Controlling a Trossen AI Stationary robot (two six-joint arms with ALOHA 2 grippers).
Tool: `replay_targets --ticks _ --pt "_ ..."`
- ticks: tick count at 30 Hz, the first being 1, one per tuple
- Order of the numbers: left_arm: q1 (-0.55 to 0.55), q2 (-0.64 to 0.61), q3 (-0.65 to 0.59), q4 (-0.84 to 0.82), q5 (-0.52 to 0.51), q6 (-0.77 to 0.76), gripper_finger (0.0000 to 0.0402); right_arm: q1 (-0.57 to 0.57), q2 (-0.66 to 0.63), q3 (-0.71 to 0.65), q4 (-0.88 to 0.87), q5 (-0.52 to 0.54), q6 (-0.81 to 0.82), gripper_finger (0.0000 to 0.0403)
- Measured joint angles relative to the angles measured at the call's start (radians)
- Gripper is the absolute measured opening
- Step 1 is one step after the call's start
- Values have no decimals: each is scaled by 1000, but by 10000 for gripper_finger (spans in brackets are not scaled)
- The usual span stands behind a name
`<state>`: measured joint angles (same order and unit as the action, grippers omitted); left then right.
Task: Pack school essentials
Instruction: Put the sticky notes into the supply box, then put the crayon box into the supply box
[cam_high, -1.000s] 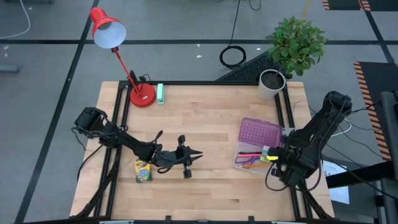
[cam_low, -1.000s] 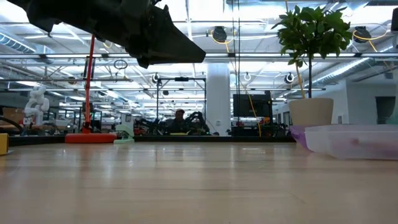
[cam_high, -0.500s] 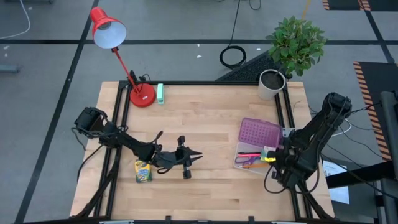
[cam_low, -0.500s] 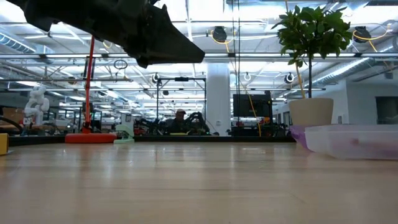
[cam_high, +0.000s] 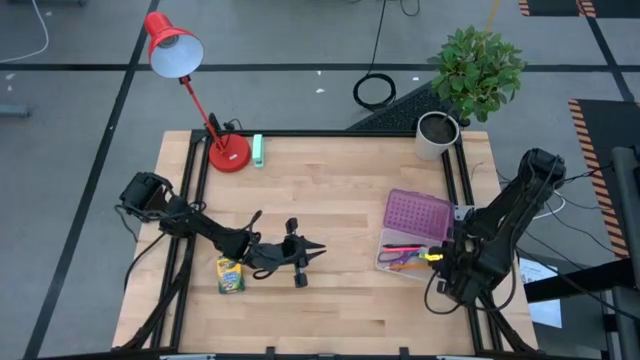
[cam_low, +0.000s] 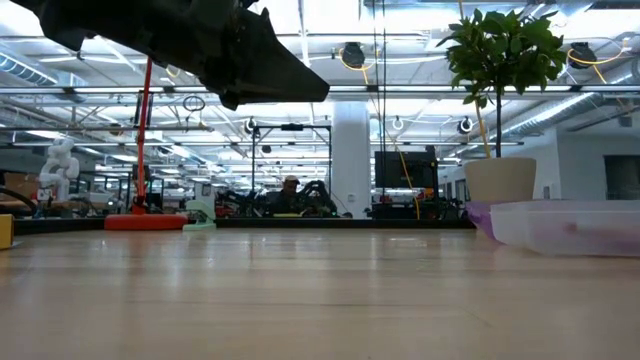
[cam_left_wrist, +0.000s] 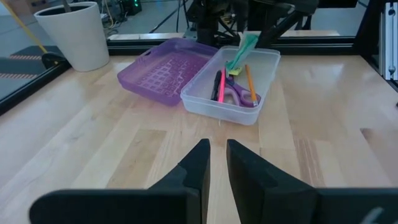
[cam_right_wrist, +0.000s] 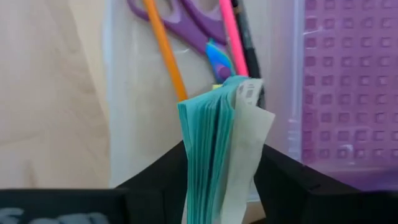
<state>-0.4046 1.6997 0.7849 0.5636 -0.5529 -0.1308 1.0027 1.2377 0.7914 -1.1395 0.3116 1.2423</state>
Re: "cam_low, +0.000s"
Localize black monitor screen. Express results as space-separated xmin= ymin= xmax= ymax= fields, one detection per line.
xmin=373 ymin=144 xmax=440 ymax=219

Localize person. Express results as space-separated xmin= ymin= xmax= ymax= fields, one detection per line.
xmin=268 ymin=174 xmax=307 ymax=218

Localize purple pencil box lid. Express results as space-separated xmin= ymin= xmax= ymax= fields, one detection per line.
xmin=464 ymin=200 xmax=507 ymax=245

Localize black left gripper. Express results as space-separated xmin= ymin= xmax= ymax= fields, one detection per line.
xmin=9 ymin=0 xmax=331 ymax=111

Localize red desk lamp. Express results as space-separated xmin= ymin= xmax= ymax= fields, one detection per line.
xmin=103 ymin=55 xmax=189 ymax=232

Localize yellow-green crayon box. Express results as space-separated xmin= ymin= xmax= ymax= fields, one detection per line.
xmin=0 ymin=213 xmax=15 ymax=250

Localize black background rig frame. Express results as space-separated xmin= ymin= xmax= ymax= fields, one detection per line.
xmin=249 ymin=122 xmax=333 ymax=194

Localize white pillar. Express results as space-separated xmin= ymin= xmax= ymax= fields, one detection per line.
xmin=330 ymin=99 xmax=372 ymax=219

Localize clear plastic pencil box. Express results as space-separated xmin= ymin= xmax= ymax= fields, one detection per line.
xmin=489 ymin=199 xmax=640 ymax=258

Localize mint green stapler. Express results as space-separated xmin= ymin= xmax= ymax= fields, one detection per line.
xmin=182 ymin=199 xmax=218 ymax=232

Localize black ceiling cable reel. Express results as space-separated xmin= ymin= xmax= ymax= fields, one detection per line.
xmin=568 ymin=41 xmax=598 ymax=70
xmin=338 ymin=41 xmax=367 ymax=70

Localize green plant in white pot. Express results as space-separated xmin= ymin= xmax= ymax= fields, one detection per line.
xmin=434 ymin=7 xmax=570 ymax=204

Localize black aluminium table frame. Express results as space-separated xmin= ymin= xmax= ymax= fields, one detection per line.
xmin=13 ymin=215 xmax=476 ymax=236

